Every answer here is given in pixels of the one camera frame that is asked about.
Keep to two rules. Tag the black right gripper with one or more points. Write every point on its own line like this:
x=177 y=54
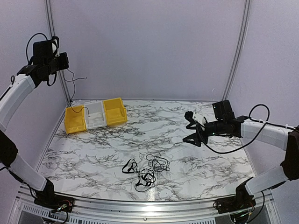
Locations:
x=196 y=136

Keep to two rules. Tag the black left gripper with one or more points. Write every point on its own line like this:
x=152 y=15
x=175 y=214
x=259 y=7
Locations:
x=64 y=64

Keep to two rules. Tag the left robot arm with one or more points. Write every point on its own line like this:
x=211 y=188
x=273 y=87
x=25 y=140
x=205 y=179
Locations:
x=26 y=80

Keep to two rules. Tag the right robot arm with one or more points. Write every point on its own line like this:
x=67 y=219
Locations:
x=272 y=149

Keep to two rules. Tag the yellow bin left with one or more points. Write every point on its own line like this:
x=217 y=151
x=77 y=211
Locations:
x=74 y=119

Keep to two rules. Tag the yellow bin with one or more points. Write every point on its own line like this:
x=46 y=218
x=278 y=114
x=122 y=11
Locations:
x=74 y=119
x=115 y=111

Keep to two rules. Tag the yellow bin right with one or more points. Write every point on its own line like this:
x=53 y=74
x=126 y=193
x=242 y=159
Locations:
x=115 y=111

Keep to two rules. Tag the white translucent bin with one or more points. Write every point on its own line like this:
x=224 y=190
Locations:
x=94 y=115

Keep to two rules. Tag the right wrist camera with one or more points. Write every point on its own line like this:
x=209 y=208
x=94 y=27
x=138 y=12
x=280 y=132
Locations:
x=193 y=117

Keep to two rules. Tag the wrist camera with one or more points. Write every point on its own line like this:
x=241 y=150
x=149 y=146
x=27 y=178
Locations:
x=193 y=117
x=55 y=50

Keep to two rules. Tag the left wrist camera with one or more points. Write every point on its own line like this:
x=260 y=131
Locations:
x=55 y=50

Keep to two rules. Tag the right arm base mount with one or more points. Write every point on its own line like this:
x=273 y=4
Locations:
x=234 y=203

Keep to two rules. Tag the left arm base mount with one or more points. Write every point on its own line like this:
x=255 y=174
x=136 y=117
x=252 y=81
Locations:
x=55 y=202

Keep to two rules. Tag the aluminium front rail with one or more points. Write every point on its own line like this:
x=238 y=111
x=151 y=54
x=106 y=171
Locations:
x=100 y=211

